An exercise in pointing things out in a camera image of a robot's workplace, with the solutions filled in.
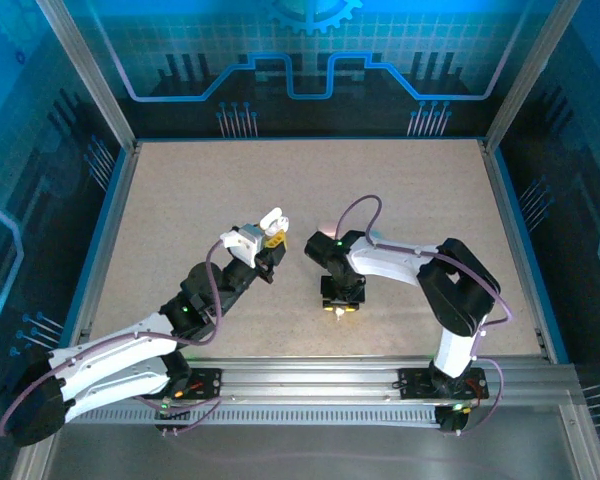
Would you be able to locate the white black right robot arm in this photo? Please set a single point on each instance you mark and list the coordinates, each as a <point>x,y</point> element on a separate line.
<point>385,260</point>

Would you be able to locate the aluminium side bar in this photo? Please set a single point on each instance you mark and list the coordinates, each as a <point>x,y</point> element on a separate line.
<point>517,250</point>
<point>109,250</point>

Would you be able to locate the aluminium frame post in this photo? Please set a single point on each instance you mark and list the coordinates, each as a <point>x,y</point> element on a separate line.
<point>531,70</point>
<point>587,445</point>
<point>88,70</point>

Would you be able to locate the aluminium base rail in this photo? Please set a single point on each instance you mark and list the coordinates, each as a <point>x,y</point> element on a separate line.
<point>305,375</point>

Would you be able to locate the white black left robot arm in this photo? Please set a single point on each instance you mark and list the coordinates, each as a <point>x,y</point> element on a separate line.
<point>110,342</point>

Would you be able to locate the white earbud charging case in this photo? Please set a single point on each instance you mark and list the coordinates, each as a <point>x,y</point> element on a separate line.
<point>271,219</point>

